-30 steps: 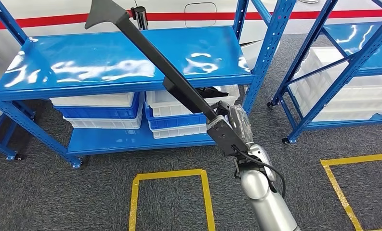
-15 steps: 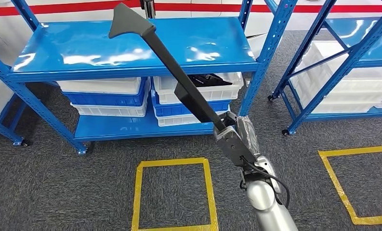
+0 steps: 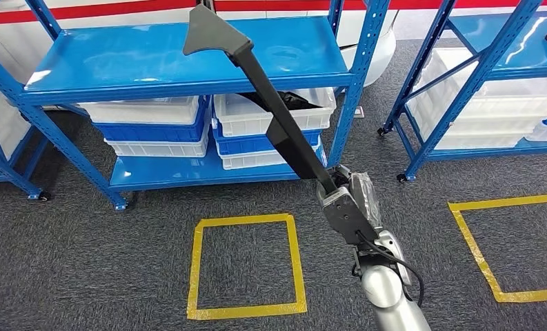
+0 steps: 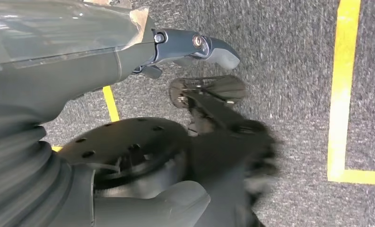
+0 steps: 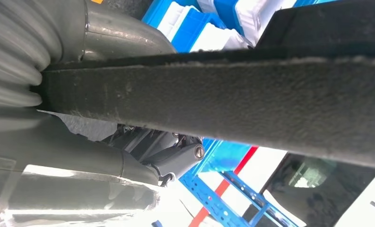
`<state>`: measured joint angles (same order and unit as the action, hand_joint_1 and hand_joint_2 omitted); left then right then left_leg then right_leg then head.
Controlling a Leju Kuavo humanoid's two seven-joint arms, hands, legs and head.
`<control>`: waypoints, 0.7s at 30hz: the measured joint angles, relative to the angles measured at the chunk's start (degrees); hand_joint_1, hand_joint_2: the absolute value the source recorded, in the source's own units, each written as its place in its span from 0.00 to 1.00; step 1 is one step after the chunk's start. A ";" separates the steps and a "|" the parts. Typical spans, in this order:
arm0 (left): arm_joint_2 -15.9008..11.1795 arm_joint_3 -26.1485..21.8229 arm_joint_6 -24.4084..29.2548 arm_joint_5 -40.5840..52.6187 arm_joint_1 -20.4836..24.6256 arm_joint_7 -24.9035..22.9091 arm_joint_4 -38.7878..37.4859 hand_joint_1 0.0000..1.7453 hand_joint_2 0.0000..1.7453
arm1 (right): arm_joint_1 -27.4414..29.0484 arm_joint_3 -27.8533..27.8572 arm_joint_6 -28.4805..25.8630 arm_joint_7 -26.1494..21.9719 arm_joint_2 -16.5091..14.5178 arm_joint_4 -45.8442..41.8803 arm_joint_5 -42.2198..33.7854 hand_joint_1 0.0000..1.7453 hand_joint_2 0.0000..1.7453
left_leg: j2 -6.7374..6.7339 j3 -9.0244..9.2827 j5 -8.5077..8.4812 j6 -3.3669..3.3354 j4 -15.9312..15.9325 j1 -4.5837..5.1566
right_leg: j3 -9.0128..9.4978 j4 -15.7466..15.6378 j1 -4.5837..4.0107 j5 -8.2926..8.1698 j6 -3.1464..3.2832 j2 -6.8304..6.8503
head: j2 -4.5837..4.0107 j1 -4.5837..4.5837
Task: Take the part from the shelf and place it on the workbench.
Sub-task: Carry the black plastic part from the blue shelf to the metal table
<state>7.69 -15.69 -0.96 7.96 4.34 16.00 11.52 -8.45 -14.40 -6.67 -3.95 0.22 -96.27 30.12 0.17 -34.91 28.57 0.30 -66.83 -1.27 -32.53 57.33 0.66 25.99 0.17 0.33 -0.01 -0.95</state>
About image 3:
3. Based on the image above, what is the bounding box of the long black plastic part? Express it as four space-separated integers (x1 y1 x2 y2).
182 4 340 195

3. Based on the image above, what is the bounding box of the white car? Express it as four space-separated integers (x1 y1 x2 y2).
0 0 398 88

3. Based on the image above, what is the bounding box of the large white plastic crate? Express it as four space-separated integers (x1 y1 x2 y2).
430 47 547 99
412 86 547 124
406 105 547 152

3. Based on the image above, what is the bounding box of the red barrier belt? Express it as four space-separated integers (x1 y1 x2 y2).
0 0 547 27

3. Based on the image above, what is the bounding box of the yellow floor tape square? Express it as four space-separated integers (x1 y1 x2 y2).
447 193 547 304

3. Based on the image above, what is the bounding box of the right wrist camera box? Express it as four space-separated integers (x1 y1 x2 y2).
317 185 379 246

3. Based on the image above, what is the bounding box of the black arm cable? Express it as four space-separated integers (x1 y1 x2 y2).
355 230 425 308

